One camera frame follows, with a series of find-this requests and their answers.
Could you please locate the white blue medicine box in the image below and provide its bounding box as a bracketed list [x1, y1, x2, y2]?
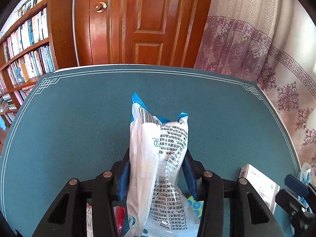
[239, 164, 280, 214]

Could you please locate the brown wooden door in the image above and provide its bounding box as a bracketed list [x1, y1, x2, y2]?
[74, 0, 211, 68]

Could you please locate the green dotted small box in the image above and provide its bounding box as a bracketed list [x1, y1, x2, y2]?
[187, 196, 204, 218]

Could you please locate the white purple patterned curtain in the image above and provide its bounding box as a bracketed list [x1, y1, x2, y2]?
[194, 0, 315, 169]

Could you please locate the teal table mat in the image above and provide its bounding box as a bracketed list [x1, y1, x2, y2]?
[1, 65, 300, 236]

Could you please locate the brass door knob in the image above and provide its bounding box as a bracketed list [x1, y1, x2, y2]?
[93, 2, 107, 13]

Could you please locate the white plastic packet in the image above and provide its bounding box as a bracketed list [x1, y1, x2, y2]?
[126, 93, 200, 236]

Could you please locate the wooden bookshelf with books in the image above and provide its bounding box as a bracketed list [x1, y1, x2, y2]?
[1, 0, 78, 128]

